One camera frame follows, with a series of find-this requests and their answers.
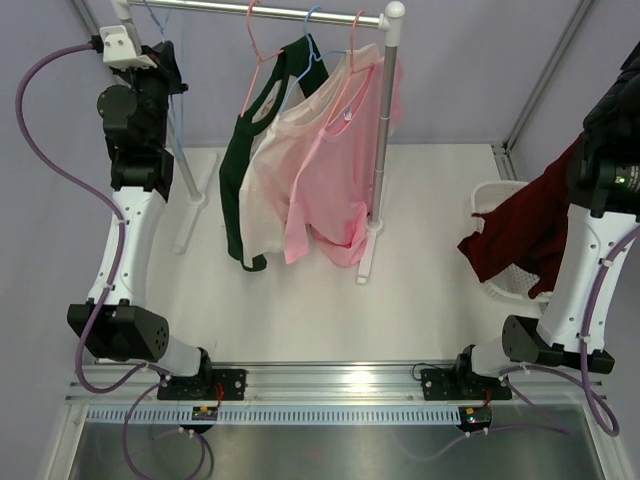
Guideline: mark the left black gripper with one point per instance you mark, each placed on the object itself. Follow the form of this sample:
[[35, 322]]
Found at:
[[166, 71]]

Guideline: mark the light blue hanger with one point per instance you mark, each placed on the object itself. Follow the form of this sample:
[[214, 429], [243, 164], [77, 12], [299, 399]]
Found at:
[[164, 53], [312, 58]]

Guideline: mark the pink hanger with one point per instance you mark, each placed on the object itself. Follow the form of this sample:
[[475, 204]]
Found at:
[[260, 59], [351, 72]]

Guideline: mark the green and white t shirt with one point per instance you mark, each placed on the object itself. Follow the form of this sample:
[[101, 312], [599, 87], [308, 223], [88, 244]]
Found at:
[[251, 127]]

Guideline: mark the cream white t shirt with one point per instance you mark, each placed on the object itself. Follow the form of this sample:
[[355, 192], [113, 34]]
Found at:
[[265, 192]]

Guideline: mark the dark red t shirt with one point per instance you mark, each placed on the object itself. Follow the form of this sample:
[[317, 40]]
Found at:
[[528, 230]]

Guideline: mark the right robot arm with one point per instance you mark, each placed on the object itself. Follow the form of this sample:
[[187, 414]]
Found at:
[[572, 228]]

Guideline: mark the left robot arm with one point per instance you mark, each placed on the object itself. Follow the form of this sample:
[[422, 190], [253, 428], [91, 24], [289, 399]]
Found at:
[[114, 322]]

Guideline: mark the pink t shirt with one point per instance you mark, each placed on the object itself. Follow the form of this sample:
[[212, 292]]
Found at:
[[332, 192]]

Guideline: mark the silver white clothes rack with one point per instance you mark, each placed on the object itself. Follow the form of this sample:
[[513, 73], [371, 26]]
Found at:
[[390, 22]]

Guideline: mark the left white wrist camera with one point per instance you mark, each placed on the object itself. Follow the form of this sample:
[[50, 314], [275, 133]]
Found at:
[[123, 49]]

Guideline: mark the left aluminium frame post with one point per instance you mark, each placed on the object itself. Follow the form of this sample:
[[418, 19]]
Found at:
[[100, 40]]

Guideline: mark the aluminium frame post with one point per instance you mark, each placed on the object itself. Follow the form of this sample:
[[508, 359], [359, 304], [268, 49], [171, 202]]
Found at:
[[100, 40], [502, 150]]

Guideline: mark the aluminium mounting rail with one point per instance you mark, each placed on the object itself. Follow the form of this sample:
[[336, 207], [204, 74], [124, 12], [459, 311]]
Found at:
[[318, 383]]

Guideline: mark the right aluminium frame post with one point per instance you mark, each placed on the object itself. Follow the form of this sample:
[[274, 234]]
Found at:
[[502, 150]]

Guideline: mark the white slotted cable duct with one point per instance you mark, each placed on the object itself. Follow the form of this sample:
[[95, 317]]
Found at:
[[276, 415]]

